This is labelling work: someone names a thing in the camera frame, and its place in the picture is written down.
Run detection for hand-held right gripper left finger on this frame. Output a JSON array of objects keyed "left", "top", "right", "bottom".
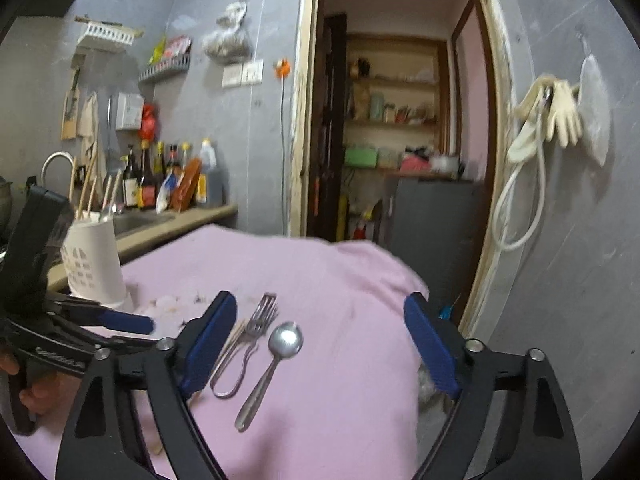
[{"left": 55, "top": 290, "right": 238, "bottom": 480}]

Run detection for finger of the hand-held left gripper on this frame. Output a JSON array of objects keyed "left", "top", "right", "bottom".
[
  {"left": 60, "top": 326, "right": 162, "bottom": 357},
  {"left": 46, "top": 294, "right": 154, "bottom": 335}
]

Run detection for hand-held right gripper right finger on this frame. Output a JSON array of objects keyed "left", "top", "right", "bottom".
[{"left": 403, "top": 291, "right": 583, "bottom": 480}]

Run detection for metal fork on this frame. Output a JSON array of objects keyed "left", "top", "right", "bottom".
[{"left": 209, "top": 292, "right": 280, "bottom": 400}]

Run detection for white plastic utensil basket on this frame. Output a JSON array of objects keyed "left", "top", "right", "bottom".
[{"left": 60, "top": 211, "right": 134, "bottom": 312}]

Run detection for metal spoon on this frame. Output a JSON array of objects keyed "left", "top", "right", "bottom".
[{"left": 234, "top": 320, "right": 305, "bottom": 434}]

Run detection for person's left hand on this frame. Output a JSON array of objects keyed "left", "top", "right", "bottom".
[{"left": 0, "top": 352, "right": 78, "bottom": 418}]

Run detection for steel faucet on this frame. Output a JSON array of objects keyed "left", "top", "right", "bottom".
[{"left": 40, "top": 151, "right": 76, "bottom": 202}]

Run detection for steel sink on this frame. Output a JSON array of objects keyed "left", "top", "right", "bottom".
[{"left": 113, "top": 212, "right": 177, "bottom": 239}]

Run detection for dark pump bottle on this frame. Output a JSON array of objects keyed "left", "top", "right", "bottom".
[{"left": 122, "top": 145, "right": 141, "bottom": 209}]

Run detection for grey cabinet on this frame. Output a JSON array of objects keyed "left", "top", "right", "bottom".
[{"left": 387, "top": 174, "right": 489, "bottom": 307}]

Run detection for pink blanket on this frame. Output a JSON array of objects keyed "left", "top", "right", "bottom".
[{"left": 10, "top": 224, "right": 432, "bottom": 480}]

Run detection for hanging beige towel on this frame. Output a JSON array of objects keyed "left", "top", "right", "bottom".
[{"left": 79, "top": 92, "right": 109, "bottom": 182}]

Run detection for wooden cutting board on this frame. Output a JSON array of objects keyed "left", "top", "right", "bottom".
[{"left": 60, "top": 94, "right": 81, "bottom": 141}]

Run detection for blue and white bag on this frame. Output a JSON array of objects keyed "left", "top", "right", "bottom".
[{"left": 155, "top": 169, "right": 176, "bottom": 214}]

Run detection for orange seasoning packet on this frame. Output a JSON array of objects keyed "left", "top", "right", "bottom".
[{"left": 169, "top": 157, "right": 204, "bottom": 211}]

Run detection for cooking oil jug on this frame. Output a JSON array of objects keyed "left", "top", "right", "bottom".
[{"left": 198, "top": 138, "right": 224, "bottom": 206}]

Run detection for red plastic bag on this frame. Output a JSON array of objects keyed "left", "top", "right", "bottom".
[{"left": 138, "top": 103, "right": 159, "bottom": 141}]

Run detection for white pot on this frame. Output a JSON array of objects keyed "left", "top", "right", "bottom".
[{"left": 429, "top": 154, "right": 460, "bottom": 175}]

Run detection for pink container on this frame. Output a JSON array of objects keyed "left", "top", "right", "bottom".
[{"left": 399, "top": 154, "right": 431, "bottom": 174}]

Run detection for green box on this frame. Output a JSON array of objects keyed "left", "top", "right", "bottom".
[{"left": 344, "top": 145, "right": 379, "bottom": 169}]

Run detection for dark wooden door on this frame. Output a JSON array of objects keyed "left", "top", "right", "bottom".
[{"left": 307, "top": 13, "right": 349, "bottom": 242}]

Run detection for red snack packet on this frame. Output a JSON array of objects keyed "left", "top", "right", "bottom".
[{"left": 162, "top": 35, "right": 192, "bottom": 59}]

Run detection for wooden shelf unit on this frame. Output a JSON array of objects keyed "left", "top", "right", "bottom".
[{"left": 344, "top": 32, "right": 449, "bottom": 172}]

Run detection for cream rubber gloves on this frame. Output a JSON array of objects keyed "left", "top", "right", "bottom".
[{"left": 514, "top": 74, "right": 584, "bottom": 149}]

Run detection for hanging clear plastic bag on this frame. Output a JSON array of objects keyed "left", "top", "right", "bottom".
[{"left": 202, "top": 0, "right": 253, "bottom": 65}]

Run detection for hanging white mesh bag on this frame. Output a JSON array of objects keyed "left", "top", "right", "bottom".
[{"left": 577, "top": 34, "right": 613, "bottom": 167}]

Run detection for white wall box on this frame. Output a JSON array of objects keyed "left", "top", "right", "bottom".
[{"left": 115, "top": 92, "right": 145, "bottom": 131}]

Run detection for white hose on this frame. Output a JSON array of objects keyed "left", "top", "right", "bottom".
[{"left": 492, "top": 109, "right": 549, "bottom": 252}]

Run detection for thin hanging cable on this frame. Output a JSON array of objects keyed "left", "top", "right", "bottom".
[{"left": 279, "top": 77, "right": 292, "bottom": 237}]

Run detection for grey wall shelf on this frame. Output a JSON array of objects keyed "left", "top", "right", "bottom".
[{"left": 137, "top": 54, "right": 192, "bottom": 84}]

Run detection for white wall rack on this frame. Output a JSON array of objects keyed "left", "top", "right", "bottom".
[{"left": 74, "top": 15, "right": 145, "bottom": 46}]

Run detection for wooden door frame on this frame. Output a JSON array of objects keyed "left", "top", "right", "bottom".
[{"left": 289, "top": 0, "right": 527, "bottom": 332}]

